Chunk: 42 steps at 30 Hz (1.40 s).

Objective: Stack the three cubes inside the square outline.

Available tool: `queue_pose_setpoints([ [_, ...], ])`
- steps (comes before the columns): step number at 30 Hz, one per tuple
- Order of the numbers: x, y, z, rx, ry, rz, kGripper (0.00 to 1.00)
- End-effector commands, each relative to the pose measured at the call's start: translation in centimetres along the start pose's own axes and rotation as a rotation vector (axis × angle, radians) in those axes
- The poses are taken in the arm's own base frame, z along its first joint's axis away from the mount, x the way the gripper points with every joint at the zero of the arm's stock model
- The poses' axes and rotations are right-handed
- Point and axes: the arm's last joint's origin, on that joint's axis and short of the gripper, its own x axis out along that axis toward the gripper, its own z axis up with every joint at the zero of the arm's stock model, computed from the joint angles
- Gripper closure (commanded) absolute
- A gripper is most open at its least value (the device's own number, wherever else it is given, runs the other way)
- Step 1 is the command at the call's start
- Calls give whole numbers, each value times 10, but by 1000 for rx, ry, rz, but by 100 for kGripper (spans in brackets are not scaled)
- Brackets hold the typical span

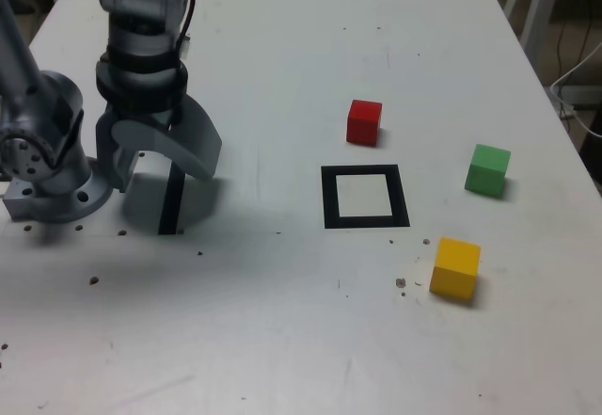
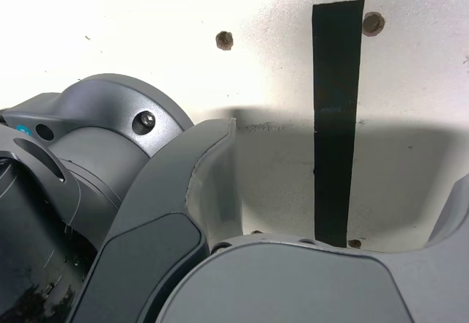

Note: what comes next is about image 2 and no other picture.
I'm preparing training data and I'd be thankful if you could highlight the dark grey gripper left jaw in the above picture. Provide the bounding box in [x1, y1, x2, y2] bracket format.
[69, 116, 243, 323]

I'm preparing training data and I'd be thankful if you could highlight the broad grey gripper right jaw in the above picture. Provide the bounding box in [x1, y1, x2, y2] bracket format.
[156, 174, 469, 323]

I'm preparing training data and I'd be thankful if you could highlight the black tape strip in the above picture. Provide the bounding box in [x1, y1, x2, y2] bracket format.
[311, 0, 366, 249]

